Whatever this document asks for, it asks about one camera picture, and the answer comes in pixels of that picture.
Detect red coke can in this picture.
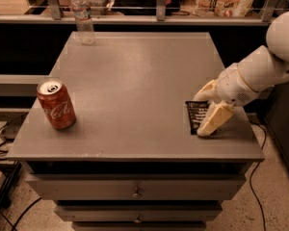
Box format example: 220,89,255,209
37,78,76,130

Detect top grey drawer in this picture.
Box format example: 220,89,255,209
26,174,246,200

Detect black cables on left floor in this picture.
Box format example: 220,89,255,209
0,113,29,162

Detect black cable on right floor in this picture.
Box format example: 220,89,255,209
249,122,268,231

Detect colourful snack bag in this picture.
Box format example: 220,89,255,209
194,0,254,17

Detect middle grey drawer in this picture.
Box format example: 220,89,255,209
55,205,222,223

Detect black bag behind railing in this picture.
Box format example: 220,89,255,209
112,0,183,15

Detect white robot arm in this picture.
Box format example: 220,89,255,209
194,12,289,137

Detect grey drawer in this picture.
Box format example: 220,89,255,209
26,174,246,200
55,205,222,223

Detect clear plastic water bottle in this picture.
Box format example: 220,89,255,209
71,0,95,45

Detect black rxbar chocolate bar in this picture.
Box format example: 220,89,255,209
185,101,209,135

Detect metal railing shelf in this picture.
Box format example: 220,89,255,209
0,0,289,25

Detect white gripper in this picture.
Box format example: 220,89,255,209
194,64,259,137

